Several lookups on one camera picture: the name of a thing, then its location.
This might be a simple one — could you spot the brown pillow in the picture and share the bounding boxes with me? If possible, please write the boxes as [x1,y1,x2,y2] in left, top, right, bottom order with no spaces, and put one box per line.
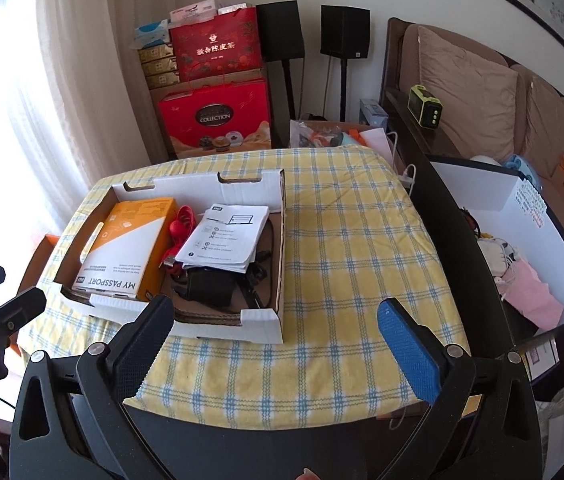
[418,26,517,162]

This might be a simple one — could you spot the blue tissue box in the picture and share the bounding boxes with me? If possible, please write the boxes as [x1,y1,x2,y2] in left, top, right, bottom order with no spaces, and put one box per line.
[129,18,170,51]

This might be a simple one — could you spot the right black speaker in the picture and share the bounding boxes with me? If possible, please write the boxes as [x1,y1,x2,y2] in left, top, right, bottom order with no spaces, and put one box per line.
[320,4,371,60]

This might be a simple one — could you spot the white sheer curtain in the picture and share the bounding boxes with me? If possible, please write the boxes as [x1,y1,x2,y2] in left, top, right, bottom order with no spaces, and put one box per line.
[0,0,176,304]

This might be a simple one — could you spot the red tea gift box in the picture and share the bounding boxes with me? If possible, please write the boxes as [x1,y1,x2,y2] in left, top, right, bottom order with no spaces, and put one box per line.
[170,6,262,81]

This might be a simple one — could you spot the person's right hand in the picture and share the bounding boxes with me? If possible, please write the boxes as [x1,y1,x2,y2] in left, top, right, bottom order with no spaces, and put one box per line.
[296,468,320,480]

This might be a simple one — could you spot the box of assorted clutter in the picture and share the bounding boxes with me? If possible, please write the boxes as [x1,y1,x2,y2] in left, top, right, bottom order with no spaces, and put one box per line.
[290,120,395,164]

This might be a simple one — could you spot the left black speaker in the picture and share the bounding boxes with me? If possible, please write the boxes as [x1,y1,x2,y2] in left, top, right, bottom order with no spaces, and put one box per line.
[256,0,305,63]

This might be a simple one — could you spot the stacked gold boxes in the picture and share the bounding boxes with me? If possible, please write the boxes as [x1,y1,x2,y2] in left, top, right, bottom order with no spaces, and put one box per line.
[138,44,180,90]

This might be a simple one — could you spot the white cardboard tray box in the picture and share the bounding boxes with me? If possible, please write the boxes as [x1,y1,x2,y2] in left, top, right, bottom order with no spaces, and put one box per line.
[53,170,285,344]

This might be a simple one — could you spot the orange white My Passport box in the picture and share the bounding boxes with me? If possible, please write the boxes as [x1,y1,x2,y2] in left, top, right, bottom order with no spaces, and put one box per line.
[72,197,177,301]

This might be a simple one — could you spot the black speaker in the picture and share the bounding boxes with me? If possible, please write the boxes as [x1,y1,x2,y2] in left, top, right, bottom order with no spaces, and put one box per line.
[320,4,371,60]
[256,0,305,63]

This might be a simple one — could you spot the white WD manual booklet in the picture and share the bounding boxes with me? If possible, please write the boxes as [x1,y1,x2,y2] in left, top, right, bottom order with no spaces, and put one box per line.
[176,204,269,274]

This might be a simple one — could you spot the green black alarm clock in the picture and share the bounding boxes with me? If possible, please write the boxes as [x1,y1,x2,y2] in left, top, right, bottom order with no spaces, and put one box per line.
[407,84,444,130]

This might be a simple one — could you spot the yellow blue plaid tablecloth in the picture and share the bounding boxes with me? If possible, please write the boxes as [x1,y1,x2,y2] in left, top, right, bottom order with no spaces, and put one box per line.
[18,146,468,430]

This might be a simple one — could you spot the red Collection gift box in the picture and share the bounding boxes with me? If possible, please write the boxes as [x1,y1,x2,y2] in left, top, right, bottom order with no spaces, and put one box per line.
[157,78,272,158]

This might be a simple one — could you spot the pink plastic bag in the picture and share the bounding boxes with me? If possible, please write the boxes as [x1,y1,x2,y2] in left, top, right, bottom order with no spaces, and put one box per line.
[495,259,564,330]

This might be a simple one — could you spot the red cable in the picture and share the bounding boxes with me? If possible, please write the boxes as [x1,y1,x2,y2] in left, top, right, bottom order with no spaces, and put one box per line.
[161,204,198,276]

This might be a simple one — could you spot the white storage box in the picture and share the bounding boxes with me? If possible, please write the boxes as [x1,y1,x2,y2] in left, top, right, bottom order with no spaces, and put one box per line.
[431,156,564,332]

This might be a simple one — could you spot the orange cardboard floor box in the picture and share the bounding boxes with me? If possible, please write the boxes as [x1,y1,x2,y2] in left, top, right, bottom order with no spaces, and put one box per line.
[8,233,61,356]

